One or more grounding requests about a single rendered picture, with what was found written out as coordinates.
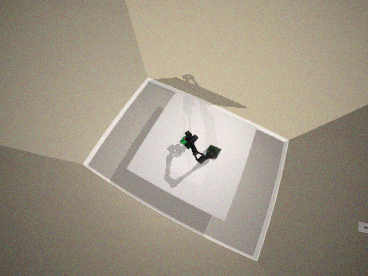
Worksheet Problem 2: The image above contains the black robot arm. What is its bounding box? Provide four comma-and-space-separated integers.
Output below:
184, 130, 218, 164

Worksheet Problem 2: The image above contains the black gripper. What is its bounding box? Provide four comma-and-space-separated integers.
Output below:
185, 135, 199, 149

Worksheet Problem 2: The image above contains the green circuit board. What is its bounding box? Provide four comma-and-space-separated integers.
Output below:
180, 136, 187, 145

